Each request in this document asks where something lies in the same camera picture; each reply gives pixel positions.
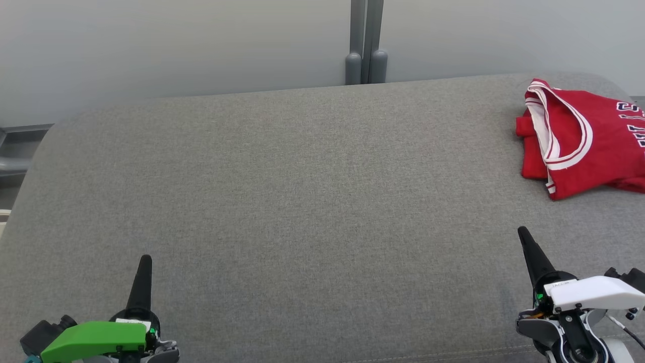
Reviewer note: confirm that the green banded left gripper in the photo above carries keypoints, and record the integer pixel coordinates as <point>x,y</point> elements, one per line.
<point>90,338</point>

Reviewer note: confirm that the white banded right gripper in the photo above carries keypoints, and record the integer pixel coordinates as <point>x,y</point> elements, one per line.
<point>594,295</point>

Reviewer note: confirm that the red jersey with white sleeves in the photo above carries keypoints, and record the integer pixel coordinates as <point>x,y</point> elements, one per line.
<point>594,146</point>

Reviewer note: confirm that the grey fabric sofa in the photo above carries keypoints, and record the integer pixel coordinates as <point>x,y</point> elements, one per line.
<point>302,212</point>

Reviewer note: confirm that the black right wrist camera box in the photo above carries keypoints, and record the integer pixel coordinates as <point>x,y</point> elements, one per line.
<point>632,277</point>

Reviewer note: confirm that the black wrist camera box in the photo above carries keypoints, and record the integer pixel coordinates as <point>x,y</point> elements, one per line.
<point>40,335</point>
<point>632,277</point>

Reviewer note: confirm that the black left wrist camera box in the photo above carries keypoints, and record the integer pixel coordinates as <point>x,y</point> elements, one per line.
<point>40,335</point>

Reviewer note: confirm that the grey metal rail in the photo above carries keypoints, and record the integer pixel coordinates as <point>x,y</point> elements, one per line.
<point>15,164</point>

